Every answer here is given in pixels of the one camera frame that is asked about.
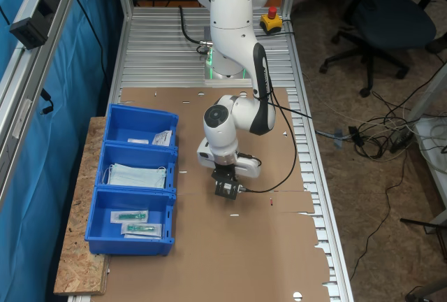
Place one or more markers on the white printed packet in bag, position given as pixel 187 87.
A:
pixel 163 138

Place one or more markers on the small clear flat packet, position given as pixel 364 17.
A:
pixel 138 140

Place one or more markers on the stack of pale face masks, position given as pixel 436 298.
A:
pixel 136 176

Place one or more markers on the blue bin with printed packets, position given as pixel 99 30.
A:
pixel 139 120

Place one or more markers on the clear packet with green part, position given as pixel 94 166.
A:
pixel 129 216
pixel 141 228

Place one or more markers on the brown cardboard sheet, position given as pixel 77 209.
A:
pixel 244 246

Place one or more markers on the blue bin with green packets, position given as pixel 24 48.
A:
pixel 104 226

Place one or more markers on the grey tape strip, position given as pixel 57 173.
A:
pixel 338 138

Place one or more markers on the OSB wood board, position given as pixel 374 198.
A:
pixel 80 211

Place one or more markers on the yellow emergency stop button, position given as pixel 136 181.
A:
pixel 271 23

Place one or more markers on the black power adapter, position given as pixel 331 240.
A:
pixel 357 137

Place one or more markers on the black floor power strip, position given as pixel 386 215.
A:
pixel 401 140

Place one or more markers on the black stand leg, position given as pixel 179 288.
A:
pixel 419 222

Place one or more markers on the dark office chair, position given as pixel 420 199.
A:
pixel 391 19

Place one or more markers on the aluminium frame beam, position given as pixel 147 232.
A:
pixel 31 71

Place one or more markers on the white desk frame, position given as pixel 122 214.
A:
pixel 438 176

